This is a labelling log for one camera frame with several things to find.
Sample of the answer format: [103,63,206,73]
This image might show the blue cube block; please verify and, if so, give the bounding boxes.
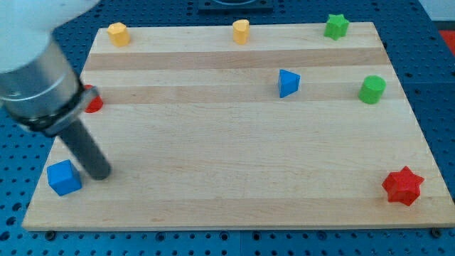
[46,159,82,196]

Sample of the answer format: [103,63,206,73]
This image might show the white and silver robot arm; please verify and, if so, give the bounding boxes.
[1,0,99,137]

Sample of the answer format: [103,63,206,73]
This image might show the blue triangle block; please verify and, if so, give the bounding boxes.
[278,69,301,98]

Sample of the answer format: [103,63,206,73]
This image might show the wooden board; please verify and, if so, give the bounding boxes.
[23,22,454,231]

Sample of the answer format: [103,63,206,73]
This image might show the yellow hexagon block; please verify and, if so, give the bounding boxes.
[107,22,131,47]

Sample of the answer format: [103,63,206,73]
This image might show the green cylinder block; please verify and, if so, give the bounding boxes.
[358,75,387,105]

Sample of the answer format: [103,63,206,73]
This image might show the red cylinder block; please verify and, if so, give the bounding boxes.
[84,84,104,113]

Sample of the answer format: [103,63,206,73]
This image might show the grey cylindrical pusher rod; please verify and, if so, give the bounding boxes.
[59,119,112,180]

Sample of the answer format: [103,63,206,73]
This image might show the yellow heart block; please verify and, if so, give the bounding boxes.
[232,19,250,45]

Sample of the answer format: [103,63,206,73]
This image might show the red star block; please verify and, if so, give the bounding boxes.
[382,166,424,206]

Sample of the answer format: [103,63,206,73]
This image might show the green star block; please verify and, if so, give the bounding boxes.
[323,14,350,41]

